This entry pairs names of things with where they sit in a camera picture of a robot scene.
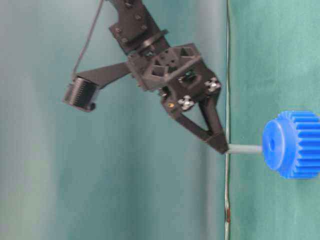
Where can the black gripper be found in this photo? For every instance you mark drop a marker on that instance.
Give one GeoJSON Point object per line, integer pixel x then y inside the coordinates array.
{"type": "Point", "coordinates": [184, 81]}

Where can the grey metal shaft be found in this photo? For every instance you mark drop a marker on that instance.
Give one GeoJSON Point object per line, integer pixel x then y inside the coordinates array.
{"type": "Point", "coordinates": [244, 149]}

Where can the black robot arm wrist link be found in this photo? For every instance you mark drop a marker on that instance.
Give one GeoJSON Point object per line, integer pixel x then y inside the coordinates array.
{"type": "Point", "coordinates": [135, 28]}

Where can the blue plastic gear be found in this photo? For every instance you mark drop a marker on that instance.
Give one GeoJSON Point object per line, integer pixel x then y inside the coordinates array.
{"type": "Point", "coordinates": [291, 144]}

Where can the green felt table mat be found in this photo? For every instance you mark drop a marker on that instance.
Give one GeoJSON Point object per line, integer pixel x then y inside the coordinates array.
{"type": "Point", "coordinates": [274, 66]}

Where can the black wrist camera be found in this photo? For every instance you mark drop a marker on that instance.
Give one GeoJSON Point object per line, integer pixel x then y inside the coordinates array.
{"type": "Point", "coordinates": [83, 90]}

